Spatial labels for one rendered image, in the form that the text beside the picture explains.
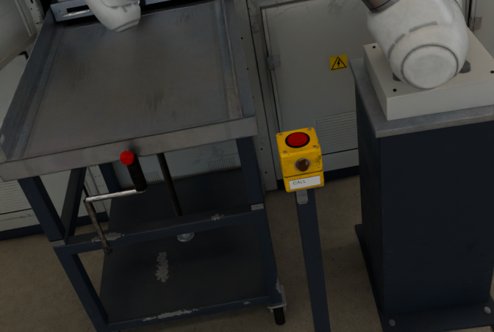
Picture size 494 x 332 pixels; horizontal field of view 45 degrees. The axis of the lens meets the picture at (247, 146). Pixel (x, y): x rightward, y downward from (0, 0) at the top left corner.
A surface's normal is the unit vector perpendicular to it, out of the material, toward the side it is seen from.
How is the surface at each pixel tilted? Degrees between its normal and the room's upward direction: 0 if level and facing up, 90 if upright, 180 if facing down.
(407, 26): 75
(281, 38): 90
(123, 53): 0
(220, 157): 90
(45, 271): 0
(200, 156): 90
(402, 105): 90
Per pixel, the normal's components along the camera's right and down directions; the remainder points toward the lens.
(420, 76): -0.12, 0.67
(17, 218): 0.10, 0.60
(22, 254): -0.15, -0.78
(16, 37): 0.94, 0.07
